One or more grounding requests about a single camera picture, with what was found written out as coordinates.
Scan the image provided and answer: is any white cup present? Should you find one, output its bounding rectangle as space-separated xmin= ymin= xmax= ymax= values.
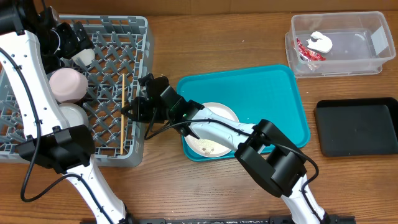
xmin=72 ymin=49 xmax=95 ymax=66

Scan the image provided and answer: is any wooden chopstick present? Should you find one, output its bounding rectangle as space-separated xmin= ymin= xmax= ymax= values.
xmin=119 ymin=73 xmax=126 ymax=156
xmin=120 ymin=114 xmax=125 ymax=156

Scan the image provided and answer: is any grey bowl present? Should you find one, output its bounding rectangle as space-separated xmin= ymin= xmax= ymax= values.
xmin=59 ymin=103 xmax=89 ymax=127

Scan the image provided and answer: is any large white plate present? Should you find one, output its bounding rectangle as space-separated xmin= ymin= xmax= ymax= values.
xmin=184 ymin=103 xmax=239 ymax=158

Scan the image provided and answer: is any grey plastic dish rack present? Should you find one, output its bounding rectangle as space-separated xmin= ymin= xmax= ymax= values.
xmin=1 ymin=15 xmax=154 ymax=167

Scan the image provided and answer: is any red snack wrapper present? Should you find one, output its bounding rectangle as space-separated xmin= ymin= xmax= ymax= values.
xmin=296 ymin=38 xmax=326 ymax=62

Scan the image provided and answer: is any white tissue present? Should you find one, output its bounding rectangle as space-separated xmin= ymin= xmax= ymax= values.
xmin=307 ymin=31 xmax=333 ymax=54

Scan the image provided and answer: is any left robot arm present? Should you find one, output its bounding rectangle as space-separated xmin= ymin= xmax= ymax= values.
xmin=1 ymin=1 xmax=134 ymax=223

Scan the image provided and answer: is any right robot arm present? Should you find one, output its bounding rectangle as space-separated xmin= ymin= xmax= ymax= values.
xmin=121 ymin=73 xmax=330 ymax=223

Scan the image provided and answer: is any teal serving tray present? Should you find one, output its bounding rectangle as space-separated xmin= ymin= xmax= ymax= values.
xmin=177 ymin=65 xmax=310 ymax=148

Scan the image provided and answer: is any clear plastic storage bin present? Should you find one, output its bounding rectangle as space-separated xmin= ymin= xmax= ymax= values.
xmin=285 ymin=11 xmax=396 ymax=78

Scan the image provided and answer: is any black plastic tray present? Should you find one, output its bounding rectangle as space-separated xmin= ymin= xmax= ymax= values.
xmin=314 ymin=97 xmax=397 ymax=157

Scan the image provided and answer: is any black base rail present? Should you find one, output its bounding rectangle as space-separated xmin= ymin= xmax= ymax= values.
xmin=80 ymin=216 xmax=357 ymax=224

